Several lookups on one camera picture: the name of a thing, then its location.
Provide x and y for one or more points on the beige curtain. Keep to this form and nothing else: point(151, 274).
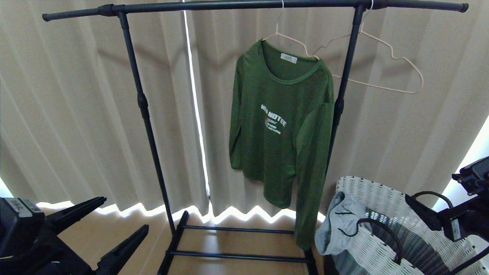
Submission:
point(76, 114)

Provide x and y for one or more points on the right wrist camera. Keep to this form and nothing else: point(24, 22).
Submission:
point(475, 173)

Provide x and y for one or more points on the pale grey garment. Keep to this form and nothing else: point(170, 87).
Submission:
point(340, 229)

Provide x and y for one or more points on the black clothes rack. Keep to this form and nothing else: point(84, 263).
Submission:
point(244, 5)

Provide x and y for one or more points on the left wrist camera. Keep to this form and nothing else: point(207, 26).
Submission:
point(19, 225)

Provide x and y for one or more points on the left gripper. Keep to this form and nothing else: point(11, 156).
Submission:
point(42, 256)

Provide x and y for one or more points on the white laundry basket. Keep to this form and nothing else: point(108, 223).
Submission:
point(366, 244)

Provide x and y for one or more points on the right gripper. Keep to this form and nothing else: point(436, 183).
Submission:
point(470, 217)

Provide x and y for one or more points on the green long-sleeved shirt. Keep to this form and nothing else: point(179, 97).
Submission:
point(279, 145)

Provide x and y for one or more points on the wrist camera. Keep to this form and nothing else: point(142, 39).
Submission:
point(475, 173)
point(19, 225)

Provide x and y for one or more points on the pink clothes hanger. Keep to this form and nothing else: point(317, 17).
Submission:
point(418, 70)
point(294, 39)

